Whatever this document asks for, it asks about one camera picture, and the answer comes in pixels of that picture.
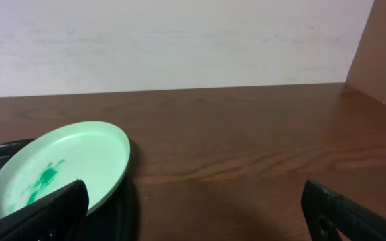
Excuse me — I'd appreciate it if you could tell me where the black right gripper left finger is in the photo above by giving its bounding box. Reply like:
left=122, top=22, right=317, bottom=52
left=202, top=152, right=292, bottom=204
left=0, top=180, right=89, bottom=241

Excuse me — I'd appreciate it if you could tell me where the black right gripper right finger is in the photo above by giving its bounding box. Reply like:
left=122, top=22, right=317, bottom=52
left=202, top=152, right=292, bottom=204
left=301, top=180, right=386, bottom=241

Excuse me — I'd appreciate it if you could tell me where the mint green plate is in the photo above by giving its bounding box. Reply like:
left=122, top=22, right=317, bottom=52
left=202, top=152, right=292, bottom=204
left=0, top=121, right=131, bottom=219

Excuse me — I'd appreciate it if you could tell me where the round black tray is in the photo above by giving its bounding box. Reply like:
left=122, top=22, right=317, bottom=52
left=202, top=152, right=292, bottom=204
left=0, top=139, right=140, bottom=241

